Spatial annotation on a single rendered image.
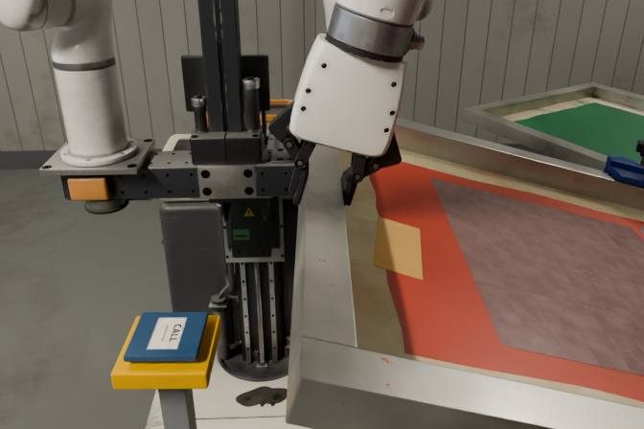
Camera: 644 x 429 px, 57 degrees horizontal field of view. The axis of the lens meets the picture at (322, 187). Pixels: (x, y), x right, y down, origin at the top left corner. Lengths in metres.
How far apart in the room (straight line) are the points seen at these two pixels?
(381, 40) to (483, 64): 3.36
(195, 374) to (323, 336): 0.47
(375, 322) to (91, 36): 0.68
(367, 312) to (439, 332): 0.06
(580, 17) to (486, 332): 3.58
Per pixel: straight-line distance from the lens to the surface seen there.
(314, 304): 0.42
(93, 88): 1.01
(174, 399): 0.95
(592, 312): 0.65
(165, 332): 0.89
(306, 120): 0.56
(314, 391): 0.37
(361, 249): 0.57
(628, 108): 2.09
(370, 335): 0.47
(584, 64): 4.12
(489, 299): 0.58
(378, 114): 0.56
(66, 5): 0.97
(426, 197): 0.74
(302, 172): 0.59
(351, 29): 0.53
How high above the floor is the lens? 1.52
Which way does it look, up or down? 25 degrees down
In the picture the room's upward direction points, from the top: straight up
